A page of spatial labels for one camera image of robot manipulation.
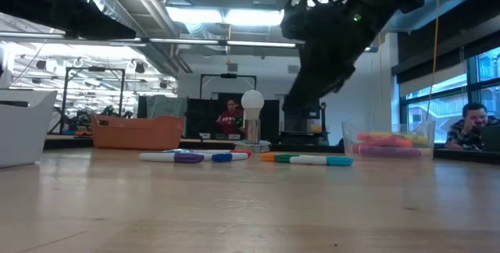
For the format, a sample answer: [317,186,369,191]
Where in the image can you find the purple cap mini marker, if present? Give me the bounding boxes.
[138,151,205,165]

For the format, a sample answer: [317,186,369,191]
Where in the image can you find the pink highlighter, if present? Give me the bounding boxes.
[355,132,415,148]

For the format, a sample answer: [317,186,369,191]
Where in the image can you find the grey partition panel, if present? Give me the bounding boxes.
[137,94,188,119]

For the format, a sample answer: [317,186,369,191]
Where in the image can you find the black partition panel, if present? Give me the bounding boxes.
[185,92,280,141]

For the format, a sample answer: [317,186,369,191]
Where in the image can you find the black background robot arms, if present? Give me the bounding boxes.
[64,104,132,134]

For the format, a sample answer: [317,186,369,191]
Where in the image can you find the light blue cap mini marker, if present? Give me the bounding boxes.
[288,155,355,167]

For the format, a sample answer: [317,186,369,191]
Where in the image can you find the black metal frame rig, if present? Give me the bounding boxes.
[62,66,127,135]
[198,73,258,100]

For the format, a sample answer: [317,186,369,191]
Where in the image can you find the black computer monitor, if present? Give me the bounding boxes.
[281,102,322,133]

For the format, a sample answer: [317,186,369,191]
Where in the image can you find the person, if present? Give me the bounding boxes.
[216,98,245,137]
[444,102,500,153]

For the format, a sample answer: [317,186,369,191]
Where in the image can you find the dark laptop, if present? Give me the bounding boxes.
[479,124,500,153]

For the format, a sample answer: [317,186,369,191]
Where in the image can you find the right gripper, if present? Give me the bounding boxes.
[280,5,387,112]

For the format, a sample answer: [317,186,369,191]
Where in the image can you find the orange plastic bin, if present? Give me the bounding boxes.
[90,114,188,151]

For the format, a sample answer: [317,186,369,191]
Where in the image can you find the white plastic bin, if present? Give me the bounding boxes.
[0,88,59,169]

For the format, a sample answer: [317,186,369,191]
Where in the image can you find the dark window frame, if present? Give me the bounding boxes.
[398,45,500,147]

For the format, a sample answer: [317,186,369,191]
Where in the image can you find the purple highlighter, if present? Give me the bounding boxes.
[351,145,423,159]

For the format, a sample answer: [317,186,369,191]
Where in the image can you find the white bulb lamp metal base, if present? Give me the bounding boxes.
[234,89,273,154]

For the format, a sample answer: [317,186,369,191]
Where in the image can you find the clear plastic container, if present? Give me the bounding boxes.
[341,119,438,161]

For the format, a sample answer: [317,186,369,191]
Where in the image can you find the yellow hanging cable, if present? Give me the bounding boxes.
[424,0,441,123]

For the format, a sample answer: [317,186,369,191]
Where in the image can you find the long ceiling light bar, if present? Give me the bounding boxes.
[111,36,302,50]

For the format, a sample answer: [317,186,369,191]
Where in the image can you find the green cap mini marker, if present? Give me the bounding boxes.
[274,153,302,165]

